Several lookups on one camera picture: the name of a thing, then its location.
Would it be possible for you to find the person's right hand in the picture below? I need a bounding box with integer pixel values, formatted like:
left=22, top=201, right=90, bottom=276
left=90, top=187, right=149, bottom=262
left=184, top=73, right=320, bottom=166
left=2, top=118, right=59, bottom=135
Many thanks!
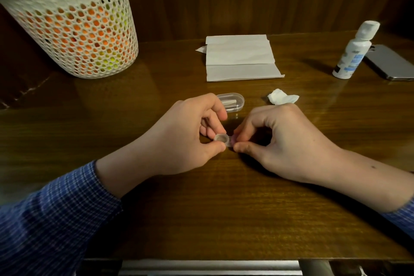
left=232, top=103, right=341, bottom=186

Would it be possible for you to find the person's left hand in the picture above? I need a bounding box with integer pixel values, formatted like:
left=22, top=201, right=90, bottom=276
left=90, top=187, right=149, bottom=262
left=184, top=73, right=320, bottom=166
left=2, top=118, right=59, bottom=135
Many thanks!
left=134, top=93, right=228, bottom=177

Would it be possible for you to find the clear contact lens case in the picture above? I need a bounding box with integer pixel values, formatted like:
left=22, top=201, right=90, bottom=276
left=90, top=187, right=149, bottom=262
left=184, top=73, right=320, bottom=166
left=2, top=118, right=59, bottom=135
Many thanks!
left=214, top=133, right=239, bottom=148

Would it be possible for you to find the person's right forearm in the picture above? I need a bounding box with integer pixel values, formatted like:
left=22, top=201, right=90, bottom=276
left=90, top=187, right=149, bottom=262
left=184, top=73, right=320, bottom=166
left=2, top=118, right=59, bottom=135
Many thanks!
left=325, top=148, right=414, bottom=241

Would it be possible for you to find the person's left forearm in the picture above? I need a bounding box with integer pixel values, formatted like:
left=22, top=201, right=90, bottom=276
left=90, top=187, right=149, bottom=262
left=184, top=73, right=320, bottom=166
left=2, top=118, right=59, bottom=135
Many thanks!
left=0, top=143, right=162, bottom=276

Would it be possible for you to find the clear oval plastic case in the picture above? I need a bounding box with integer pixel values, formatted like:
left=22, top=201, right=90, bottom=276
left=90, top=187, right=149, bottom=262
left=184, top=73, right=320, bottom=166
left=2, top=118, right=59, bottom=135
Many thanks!
left=216, top=93, right=245, bottom=113

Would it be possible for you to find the crumpled white tissue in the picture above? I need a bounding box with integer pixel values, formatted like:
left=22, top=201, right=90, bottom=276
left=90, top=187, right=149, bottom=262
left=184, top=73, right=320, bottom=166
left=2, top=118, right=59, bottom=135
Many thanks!
left=267, top=88, right=300, bottom=105

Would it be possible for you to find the folded white paper towel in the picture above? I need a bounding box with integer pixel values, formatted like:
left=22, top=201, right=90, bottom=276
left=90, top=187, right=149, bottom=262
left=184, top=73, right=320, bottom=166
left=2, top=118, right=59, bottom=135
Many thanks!
left=195, top=34, right=285, bottom=82

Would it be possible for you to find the white solution bottle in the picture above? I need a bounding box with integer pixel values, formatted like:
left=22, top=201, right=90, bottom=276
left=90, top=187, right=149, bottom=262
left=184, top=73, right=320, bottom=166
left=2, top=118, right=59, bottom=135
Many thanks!
left=332, top=20, right=381, bottom=80

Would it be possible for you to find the white perforated plastic basket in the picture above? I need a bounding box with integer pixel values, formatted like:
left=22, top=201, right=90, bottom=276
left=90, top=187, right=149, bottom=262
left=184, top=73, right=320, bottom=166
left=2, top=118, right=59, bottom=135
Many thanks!
left=0, top=0, right=139, bottom=79

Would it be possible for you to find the silver smartphone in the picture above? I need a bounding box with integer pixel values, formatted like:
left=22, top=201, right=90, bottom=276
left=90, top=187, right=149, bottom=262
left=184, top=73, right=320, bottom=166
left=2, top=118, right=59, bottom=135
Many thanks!
left=364, top=44, right=414, bottom=82

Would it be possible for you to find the silver metal rail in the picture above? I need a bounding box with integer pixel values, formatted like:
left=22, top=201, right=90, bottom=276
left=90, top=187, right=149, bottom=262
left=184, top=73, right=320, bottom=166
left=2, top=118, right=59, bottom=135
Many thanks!
left=119, top=260, right=303, bottom=276

